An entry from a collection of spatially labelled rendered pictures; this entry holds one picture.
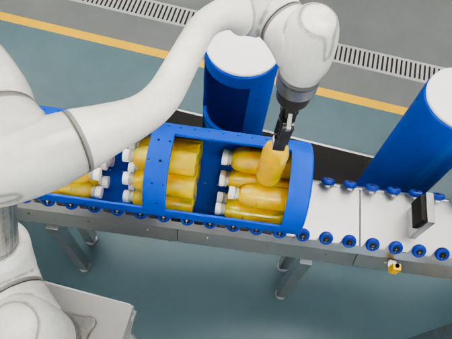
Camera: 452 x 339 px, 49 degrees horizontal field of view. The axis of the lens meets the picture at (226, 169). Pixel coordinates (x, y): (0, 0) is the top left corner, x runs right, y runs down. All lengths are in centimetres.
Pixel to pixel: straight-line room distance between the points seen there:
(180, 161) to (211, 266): 121
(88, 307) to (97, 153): 76
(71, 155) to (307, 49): 45
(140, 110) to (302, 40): 32
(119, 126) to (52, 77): 243
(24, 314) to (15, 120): 56
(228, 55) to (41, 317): 111
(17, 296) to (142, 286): 138
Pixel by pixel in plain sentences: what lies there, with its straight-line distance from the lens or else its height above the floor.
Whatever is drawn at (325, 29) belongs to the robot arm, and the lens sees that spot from 91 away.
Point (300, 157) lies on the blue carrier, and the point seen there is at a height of 123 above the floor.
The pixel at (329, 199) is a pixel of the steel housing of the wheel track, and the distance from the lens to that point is 172.
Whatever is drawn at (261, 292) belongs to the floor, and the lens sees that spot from 254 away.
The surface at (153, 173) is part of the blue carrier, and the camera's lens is 139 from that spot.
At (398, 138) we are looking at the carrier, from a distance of 213.
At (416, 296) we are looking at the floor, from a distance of 275.
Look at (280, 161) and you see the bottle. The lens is 130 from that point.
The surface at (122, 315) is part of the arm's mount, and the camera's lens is 141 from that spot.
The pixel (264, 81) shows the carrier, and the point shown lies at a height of 97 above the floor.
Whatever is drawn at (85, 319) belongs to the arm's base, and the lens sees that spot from 141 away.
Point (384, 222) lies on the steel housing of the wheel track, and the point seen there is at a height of 93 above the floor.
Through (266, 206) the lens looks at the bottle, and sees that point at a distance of 145.
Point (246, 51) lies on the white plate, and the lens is 186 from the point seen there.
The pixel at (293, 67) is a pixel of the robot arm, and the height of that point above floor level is 172.
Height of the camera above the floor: 246
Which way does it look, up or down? 63 degrees down
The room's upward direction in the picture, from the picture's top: 7 degrees clockwise
